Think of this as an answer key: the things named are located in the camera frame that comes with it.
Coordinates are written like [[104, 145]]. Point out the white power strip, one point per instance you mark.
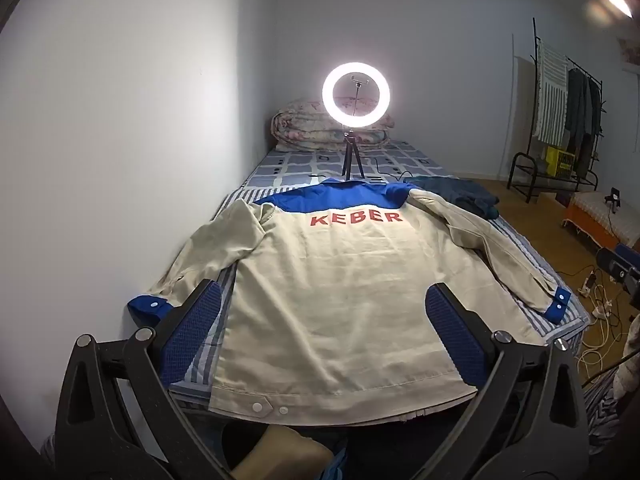
[[602, 309]]

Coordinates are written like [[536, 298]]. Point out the dark green hanging jacket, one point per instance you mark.
[[577, 110]]

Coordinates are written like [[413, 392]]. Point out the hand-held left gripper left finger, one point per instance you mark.
[[192, 332]]

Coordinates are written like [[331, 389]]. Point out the small black device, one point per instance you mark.
[[613, 200]]

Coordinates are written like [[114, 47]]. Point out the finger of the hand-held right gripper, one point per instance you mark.
[[611, 261]]

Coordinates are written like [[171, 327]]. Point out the beige and blue work jacket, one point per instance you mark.
[[340, 285]]

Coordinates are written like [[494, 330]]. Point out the black clothes rack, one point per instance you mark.
[[534, 35]]

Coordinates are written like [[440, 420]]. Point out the orange bench with white cover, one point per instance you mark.
[[595, 210]]

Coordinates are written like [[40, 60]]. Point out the striped hanging towel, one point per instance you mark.
[[550, 95]]

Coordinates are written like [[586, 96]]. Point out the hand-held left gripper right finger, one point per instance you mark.
[[455, 335]]

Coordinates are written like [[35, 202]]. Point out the tan cloth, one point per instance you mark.
[[280, 452]]

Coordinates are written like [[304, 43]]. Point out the dark blue garment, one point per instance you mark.
[[450, 192]]

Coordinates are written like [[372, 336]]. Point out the blue white striped quilt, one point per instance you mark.
[[530, 260]]

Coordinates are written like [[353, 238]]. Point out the dark striped cloth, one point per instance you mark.
[[605, 420]]

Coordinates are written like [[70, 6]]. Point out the folded floral quilt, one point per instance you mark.
[[295, 125]]

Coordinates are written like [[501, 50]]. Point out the black hanging garment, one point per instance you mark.
[[596, 105]]

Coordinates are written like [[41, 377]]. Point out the blue checked bedsheet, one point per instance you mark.
[[300, 165]]

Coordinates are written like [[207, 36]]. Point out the yellow box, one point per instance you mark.
[[557, 160]]

